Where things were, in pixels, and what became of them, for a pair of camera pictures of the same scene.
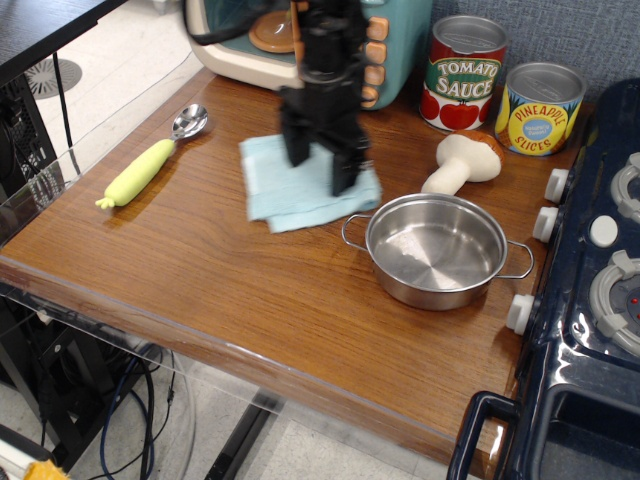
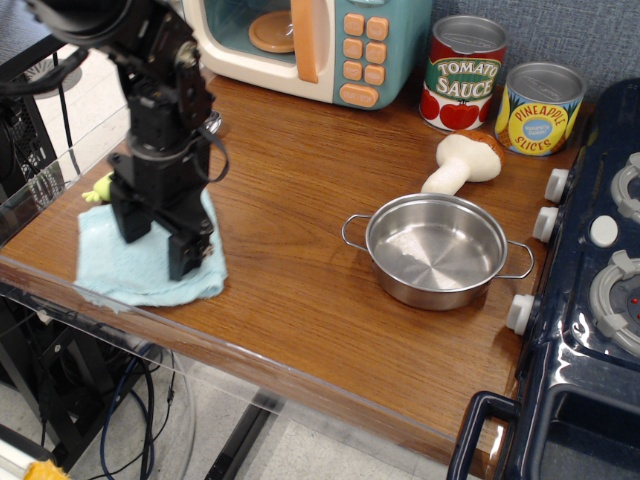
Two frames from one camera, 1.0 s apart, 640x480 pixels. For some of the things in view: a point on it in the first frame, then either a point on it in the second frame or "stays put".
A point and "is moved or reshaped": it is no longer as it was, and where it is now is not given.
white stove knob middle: [544, 223] stays put
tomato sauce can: [463, 71] stays put
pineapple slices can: [539, 108] stays put
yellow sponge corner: [45, 470] stays put
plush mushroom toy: [465, 155] stays put
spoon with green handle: [150, 163] is moved or reshaped
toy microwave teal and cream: [254, 42] stays put
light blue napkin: [286, 196] → [136, 273]
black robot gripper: [326, 109] → [163, 181]
